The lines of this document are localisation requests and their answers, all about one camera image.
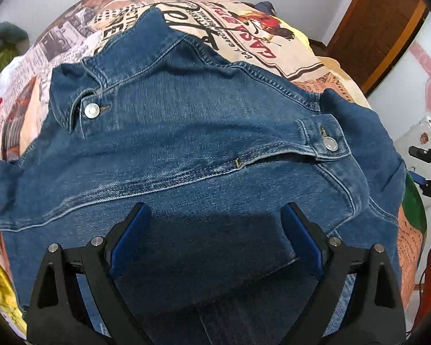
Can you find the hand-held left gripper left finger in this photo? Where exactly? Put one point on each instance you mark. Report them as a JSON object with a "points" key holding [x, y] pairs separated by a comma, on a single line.
{"points": [[130, 243]]}

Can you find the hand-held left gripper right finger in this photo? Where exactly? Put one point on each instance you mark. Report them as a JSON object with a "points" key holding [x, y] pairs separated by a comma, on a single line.
{"points": [[301, 241]]}

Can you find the blue denim jacket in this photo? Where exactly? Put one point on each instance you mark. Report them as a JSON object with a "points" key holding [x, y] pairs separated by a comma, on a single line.
{"points": [[201, 143]]}

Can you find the white case with sticker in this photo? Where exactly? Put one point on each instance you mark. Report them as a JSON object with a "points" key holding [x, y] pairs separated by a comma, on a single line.
{"points": [[422, 133]]}

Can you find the yellow cloth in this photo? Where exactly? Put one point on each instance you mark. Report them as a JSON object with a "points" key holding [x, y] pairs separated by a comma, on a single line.
{"points": [[1, 294]]}

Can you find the brown wooden door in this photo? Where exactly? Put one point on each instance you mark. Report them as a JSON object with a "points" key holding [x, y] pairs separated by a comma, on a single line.
{"points": [[377, 25]]}

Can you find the dark blue cloth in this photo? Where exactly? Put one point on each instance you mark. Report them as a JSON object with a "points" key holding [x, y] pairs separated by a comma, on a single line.
{"points": [[266, 8]]}

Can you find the printed blanket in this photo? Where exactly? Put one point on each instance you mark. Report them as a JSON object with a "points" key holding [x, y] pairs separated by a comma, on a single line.
{"points": [[244, 32]]}

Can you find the green cloth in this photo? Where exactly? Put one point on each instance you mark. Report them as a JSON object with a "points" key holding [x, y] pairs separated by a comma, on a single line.
{"points": [[1, 50]]}

